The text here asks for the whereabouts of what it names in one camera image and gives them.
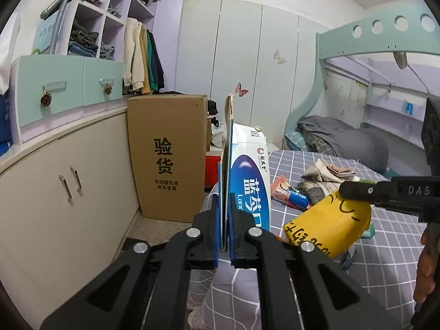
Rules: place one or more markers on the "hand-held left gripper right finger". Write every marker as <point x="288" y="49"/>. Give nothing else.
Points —
<point x="233" y="237"/>

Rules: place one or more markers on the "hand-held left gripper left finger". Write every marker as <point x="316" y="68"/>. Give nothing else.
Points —
<point x="216" y="237"/>

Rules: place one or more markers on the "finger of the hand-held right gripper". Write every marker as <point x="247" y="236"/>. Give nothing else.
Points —
<point x="357" y="190"/>

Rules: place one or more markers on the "yellow paper bag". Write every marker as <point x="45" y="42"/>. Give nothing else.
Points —
<point x="326" y="227"/>

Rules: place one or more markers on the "blue white toothpaste box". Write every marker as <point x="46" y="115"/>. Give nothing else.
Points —
<point x="248" y="178"/>

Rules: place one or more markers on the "person's right hand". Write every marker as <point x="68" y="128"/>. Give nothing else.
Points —
<point x="424" y="271"/>

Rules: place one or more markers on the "small blue box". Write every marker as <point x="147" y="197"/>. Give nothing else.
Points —
<point x="409" y="107"/>

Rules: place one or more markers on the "crumpled beige paper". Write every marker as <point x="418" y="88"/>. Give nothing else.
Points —
<point x="321" y="170"/>

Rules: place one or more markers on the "crumpled newspaper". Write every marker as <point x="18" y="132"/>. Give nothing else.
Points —
<point x="314" y="190"/>

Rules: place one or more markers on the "grey blanket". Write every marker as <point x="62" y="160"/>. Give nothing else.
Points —
<point x="347" y="137"/>

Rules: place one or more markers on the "dark blue wrapper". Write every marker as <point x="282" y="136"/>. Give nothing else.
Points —
<point x="298" y="199"/>

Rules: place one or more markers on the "grey checked bed sheet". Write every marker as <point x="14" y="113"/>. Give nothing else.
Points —
<point x="385" y="247"/>

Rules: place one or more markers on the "red snack packet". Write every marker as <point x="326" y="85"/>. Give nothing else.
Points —
<point x="280" y="189"/>

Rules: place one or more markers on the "red storage box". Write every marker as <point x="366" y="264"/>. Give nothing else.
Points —
<point x="212" y="168"/>

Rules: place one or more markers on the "blue white snack packet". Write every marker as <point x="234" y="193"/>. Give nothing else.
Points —
<point x="347" y="259"/>

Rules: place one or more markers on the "blue plaid quilt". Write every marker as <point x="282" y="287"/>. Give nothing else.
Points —
<point x="299" y="142"/>

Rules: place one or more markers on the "beige small fan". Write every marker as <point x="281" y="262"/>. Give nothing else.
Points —
<point x="401" y="60"/>

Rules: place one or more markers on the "large cardboard box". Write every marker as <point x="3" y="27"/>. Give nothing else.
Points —
<point x="165" y="158"/>

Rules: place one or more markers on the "white plastic bag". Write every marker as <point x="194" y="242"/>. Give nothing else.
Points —
<point x="217" y="137"/>

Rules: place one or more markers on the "black cloth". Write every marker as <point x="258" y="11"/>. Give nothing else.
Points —
<point x="212" y="110"/>

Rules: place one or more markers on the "pink butterfly sticker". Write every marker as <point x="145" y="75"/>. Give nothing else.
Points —
<point x="241" y="90"/>

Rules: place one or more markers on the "white butterfly sticker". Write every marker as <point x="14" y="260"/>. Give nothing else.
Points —
<point x="280" y="57"/>

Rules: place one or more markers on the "white low cabinet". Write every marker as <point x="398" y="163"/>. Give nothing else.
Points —
<point x="51" y="196"/>

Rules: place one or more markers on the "yellow hanging garment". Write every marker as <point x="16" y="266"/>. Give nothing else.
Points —
<point x="146" y="75"/>

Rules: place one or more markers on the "navy hanging garment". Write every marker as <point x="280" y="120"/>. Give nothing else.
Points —
<point x="158" y="65"/>

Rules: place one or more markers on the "pine cone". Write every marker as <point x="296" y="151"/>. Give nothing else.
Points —
<point x="46" y="99"/>
<point x="108" y="89"/>

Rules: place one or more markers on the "green hanging garment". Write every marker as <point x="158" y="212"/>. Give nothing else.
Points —
<point x="152" y="65"/>

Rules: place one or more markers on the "white wardrobe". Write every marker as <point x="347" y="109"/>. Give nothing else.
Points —
<point x="240" y="48"/>

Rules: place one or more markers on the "cream hanging jacket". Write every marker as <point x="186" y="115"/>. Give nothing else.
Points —
<point x="132" y="55"/>

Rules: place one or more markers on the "teal drawer unit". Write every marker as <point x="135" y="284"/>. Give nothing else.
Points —
<point x="72" y="96"/>

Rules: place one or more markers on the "folded dark clothes stack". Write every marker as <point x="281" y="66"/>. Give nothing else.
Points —
<point x="82" y="41"/>

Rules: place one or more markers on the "blue shopping bag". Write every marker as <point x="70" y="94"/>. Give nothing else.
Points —
<point x="4" y="127"/>

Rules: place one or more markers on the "teal storage box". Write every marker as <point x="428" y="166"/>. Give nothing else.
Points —
<point x="46" y="34"/>

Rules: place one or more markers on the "white shopping bag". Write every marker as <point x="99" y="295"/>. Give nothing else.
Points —
<point x="7" y="55"/>

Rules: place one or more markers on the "metal pole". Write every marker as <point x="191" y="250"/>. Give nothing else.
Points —
<point x="58" y="5"/>

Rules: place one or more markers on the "teal bunk bed frame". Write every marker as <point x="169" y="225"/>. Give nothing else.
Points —
<point x="338" y="37"/>

